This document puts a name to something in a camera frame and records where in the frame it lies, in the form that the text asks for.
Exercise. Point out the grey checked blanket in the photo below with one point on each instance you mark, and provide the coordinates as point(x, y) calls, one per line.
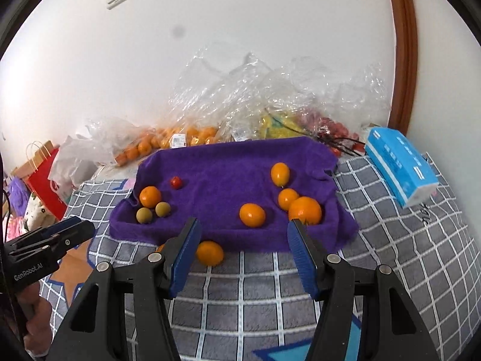
point(375, 233)

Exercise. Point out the oval kumquat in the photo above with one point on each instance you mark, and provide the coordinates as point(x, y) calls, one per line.
point(280, 173)

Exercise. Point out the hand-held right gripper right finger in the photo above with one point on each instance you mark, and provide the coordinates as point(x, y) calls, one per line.
point(302, 263)

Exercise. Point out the white plastic bag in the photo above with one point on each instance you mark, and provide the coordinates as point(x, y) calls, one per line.
point(67, 161)

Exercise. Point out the red paper bag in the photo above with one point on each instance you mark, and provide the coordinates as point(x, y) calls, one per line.
point(45, 188)

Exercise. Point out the large orange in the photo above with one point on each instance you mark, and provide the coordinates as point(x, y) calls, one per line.
point(209, 252)
point(305, 210)

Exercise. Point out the purple towel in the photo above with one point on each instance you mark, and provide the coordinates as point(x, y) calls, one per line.
point(225, 180)

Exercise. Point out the red cherry tomato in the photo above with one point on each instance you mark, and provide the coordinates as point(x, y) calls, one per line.
point(176, 182)

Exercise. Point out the white floral cloth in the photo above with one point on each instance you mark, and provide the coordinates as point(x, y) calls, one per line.
point(37, 210)

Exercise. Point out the small orange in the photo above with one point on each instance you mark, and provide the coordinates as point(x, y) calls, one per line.
point(287, 198)

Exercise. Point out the clear bag of oranges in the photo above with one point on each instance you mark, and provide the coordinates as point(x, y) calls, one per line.
point(180, 137)

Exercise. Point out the person's left hand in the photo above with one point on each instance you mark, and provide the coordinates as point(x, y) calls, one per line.
point(39, 319)

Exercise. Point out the brown paper bag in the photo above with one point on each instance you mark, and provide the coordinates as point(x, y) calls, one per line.
point(28, 165)

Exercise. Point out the pink floral cloth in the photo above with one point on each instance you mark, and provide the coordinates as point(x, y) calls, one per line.
point(15, 227)

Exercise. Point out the yellow-green round fruit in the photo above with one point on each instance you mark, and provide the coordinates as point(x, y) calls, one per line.
point(144, 216)
point(162, 209)

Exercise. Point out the blue tissue pack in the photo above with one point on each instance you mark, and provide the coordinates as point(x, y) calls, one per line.
point(398, 165)

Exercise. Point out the bag of yellow fruit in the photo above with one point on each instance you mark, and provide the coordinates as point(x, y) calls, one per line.
point(274, 126)

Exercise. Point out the brown wooden door frame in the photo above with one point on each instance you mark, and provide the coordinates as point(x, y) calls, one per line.
point(404, 45)

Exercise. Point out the bag of red fruit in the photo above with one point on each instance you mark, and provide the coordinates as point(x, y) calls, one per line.
point(334, 128)

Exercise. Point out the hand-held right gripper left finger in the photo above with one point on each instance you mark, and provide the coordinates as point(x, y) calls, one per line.
point(186, 259)

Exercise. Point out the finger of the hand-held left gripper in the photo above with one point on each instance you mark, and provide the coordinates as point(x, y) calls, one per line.
point(75, 238)
point(60, 227)

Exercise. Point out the crumpled clear plastic wrap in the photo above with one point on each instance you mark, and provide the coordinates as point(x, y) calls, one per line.
point(282, 82)

